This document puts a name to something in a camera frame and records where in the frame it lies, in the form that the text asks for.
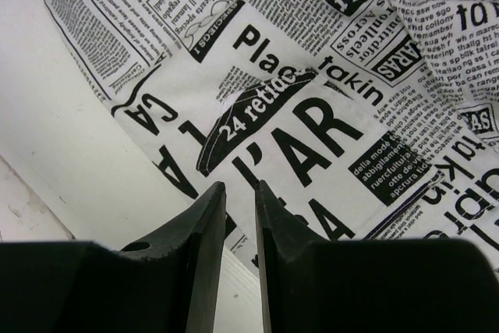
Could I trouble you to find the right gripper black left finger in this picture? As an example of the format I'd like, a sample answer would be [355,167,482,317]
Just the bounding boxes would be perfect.
[1,182,226,332]

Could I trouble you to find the newspaper print trousers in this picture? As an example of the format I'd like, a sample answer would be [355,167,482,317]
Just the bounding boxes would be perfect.
[43,0,498,271]

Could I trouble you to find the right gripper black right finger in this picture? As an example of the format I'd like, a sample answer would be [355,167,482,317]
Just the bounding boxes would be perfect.
[255,181,496,332]

